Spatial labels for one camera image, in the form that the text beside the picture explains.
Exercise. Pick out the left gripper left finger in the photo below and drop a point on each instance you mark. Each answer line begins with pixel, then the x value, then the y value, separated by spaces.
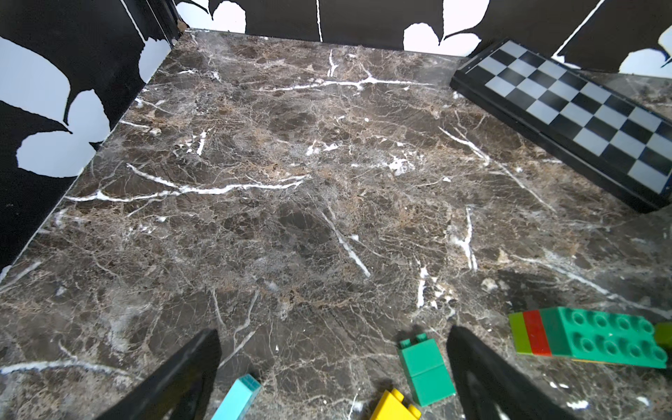
pixel 181 387

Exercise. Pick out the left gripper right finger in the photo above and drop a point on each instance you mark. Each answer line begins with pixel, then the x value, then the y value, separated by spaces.
pixel 488 386

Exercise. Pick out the lime green small brick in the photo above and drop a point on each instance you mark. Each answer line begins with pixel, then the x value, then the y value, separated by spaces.
pixel 520 334

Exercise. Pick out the teal small brick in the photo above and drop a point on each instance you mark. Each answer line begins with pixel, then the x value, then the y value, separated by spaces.
pixel 239 399

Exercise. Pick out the red small brick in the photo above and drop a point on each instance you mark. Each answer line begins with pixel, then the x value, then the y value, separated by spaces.
pixel 537 337

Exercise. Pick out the green long brick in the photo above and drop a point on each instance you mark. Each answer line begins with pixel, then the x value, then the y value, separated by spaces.
pixel 592 336

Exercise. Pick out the dark green small brick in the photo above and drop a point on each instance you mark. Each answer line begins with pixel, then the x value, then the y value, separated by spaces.
pixel 426 371

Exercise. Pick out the yellow brick lower left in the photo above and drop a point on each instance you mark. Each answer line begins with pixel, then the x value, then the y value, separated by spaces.
pixel 391 407

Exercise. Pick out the lime brick right centre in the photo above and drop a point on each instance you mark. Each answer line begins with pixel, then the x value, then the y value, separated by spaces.
pixel 663 335

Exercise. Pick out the black white checkerboard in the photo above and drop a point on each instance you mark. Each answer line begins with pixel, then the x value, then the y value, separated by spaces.
pixel 613 141

